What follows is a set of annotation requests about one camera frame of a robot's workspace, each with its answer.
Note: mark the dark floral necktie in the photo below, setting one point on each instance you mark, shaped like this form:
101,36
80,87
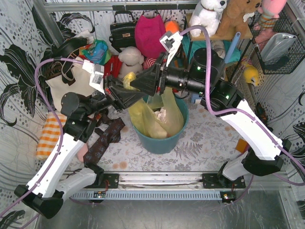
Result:
108,131

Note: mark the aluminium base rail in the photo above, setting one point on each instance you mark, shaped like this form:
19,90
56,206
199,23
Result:
193,186

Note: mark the pink plush toy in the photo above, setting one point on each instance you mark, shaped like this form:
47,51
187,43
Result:
269,11

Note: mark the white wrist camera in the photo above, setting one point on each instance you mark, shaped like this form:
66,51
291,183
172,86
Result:
171,43
96,72

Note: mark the teal folded cloth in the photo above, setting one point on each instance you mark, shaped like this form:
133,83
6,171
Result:
219,46

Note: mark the black hat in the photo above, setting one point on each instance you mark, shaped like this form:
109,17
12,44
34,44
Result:
69,47

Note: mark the cream canvas tote bag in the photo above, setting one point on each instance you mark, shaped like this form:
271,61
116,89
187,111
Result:
80,86

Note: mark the orange plush toy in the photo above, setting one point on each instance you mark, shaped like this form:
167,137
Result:
172,26

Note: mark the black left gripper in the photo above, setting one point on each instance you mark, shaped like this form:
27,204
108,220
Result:
109,93

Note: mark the purple orange sock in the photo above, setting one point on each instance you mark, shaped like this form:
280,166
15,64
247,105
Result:
242,146

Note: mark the orange checked towel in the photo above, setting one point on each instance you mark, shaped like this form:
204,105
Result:
49,137

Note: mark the magenta fuzzy bag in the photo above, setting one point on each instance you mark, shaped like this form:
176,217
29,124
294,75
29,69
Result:
148,31

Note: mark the colourful silk scarf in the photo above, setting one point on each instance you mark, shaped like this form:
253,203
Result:
98,52

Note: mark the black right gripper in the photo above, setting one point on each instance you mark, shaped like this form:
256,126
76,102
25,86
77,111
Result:
159,78

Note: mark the teal plastic trash bin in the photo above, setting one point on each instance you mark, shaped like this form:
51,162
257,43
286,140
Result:
164,146

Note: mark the red garment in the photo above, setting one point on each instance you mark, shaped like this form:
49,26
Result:
113,66

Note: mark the silver foil pouch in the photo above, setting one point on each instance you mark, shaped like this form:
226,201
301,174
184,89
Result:
277,46

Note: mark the black wire basket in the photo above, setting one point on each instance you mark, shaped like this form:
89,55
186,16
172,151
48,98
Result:
287,63

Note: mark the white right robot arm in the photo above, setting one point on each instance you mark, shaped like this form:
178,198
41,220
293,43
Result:
224,100

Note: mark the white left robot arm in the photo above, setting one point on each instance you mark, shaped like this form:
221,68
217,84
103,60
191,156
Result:
45,193

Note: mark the pink cloth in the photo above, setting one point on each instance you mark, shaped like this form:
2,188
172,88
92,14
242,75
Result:
81,153

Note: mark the white plush dog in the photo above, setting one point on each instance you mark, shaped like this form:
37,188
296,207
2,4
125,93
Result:
208,13

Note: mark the brown teddy bear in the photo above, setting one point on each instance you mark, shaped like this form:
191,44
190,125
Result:
236,16

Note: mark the yellow plastic trash bag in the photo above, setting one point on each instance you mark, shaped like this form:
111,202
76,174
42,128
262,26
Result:
143,118

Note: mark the yellow plush duck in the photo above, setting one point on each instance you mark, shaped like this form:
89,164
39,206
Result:
250,73

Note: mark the crumpled white paper trash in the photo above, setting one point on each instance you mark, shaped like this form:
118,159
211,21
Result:
162,115

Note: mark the black leather handbag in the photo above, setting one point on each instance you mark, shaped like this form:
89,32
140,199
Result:
123,34

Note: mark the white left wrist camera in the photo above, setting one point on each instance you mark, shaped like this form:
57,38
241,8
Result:
96,72

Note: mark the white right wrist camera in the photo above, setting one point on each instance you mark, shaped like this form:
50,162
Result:
171,43

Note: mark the pink striped plush doll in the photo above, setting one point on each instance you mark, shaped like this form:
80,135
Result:
148,62

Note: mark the white plush lamb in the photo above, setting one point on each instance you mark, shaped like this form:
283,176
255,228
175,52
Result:
132,60

